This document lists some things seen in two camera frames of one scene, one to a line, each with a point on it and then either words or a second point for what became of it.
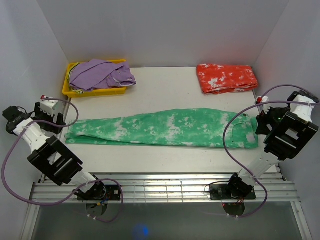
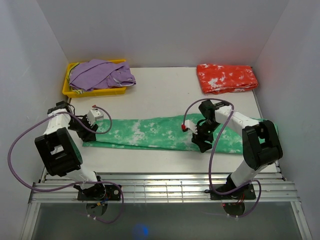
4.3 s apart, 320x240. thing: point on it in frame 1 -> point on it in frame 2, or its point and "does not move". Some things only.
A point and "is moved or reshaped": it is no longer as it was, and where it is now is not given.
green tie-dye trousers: [168, 127] is moved or reshaped
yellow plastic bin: [67, 90] does not move
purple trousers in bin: [94, 74] does not move
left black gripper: [38, 111] -> [87, 136]
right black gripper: [261, 128] -> [199, 139]
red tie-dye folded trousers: [214, 78] does not move
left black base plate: [102, 192] does not move
